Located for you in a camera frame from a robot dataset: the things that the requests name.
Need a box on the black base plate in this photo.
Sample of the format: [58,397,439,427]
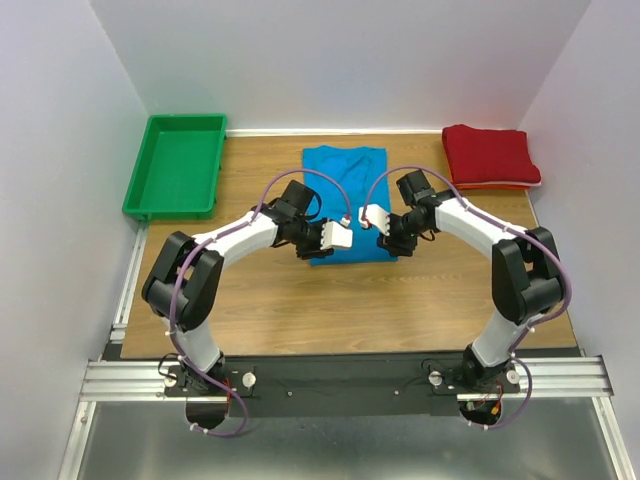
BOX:
[158,351,523,432]

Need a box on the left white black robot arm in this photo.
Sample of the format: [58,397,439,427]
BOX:
[141,180,335,395]

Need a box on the aluminium frame rail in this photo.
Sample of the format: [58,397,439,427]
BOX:
[80,357,613,402]

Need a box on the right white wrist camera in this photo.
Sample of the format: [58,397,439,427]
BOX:
[358,204,391,236]

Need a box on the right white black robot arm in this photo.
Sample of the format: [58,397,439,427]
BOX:
[358,167,572,392]

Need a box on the blue t shirt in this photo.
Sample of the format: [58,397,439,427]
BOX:
[301,144,400,268]

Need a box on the green plastic tray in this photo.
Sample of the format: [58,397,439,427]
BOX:
[122,113,227,221]

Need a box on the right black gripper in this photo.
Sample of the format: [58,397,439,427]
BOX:
[375,212,429,259]

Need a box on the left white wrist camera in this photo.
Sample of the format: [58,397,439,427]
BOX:
[320,221,353,251]

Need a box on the folded red t shirt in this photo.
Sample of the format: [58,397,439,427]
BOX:
[442,124,537,167]

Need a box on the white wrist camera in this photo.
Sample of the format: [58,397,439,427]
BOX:
[358,204,391,236]
[320,221,353,251]

